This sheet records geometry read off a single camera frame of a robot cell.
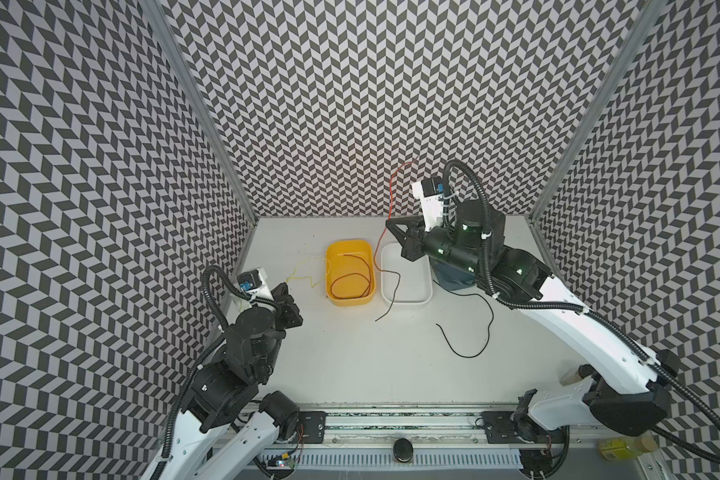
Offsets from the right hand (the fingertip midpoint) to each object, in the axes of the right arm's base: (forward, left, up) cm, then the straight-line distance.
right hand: (391, 220), depth 59 cm
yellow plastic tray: (+11, +13, -41) cm, 45 cm away
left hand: (-7, +22, -13) cm, 27 cm away
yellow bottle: (-35, -50, -35) cm, 70 cm away
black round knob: (-35, -1, -34) cm, 49 cm away
